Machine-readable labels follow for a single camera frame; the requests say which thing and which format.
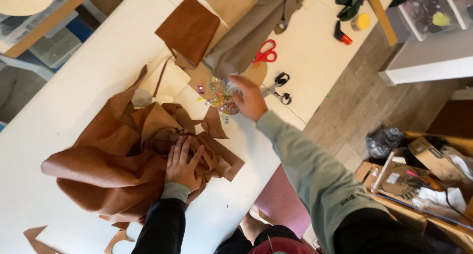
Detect person's left hand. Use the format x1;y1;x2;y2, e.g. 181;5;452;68
164;135;205;192

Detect person's right hand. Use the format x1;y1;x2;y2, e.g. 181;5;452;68
227;75;268;123

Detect large brown leather piece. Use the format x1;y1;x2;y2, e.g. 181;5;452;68
41;64;245;226

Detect pile of colourful sewing clips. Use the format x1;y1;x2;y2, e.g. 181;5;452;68
195;76;245;125

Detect grey leather sheet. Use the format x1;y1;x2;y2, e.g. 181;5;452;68
202;0;304;79

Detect cream paper pattern sheet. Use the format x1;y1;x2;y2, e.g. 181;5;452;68
138;56;193;104

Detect folded brown leather sheet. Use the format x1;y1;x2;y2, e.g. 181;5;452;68
155;0;221;68

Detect tan cardboard sheet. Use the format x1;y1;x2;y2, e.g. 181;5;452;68
197;0;267;29

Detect black tool with orange tip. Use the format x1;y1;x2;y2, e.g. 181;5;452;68
333;20;354;46

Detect pink stool seat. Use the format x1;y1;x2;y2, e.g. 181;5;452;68
254;164;312;239

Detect yellow lid jar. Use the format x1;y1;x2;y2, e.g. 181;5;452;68
350;13;372;32

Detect dark green and black bag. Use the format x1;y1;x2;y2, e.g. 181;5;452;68
335;0;367;22

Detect person's leg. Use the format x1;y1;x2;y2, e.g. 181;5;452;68
239;213;275;246

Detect black plastic bag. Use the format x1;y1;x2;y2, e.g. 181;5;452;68
365;127;404;159

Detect person's black shorts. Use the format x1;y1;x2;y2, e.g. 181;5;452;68
214;224;304;254

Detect wooden table edge beam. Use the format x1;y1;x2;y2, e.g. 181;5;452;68
366;0;398;47

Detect white cabinet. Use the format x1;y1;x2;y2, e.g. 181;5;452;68
378;28;473;87

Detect curved brown leather scrap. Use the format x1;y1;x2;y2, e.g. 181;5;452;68
104;229;136;254

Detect cardboard box full of scraps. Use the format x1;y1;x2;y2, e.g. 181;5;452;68
354;131;473;254

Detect clear plastic storage box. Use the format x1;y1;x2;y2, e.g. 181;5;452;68
397;0;473;43

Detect black handled scissors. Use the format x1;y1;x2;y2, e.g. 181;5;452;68
260;72;293;106

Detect red handled scissors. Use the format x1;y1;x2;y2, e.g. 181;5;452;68
252;39;278;64

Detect thin brown leather strap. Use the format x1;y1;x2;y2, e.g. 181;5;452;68
152;54;177;98

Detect wooden frame shelf with bins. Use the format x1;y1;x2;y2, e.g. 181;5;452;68
0;0;108;82

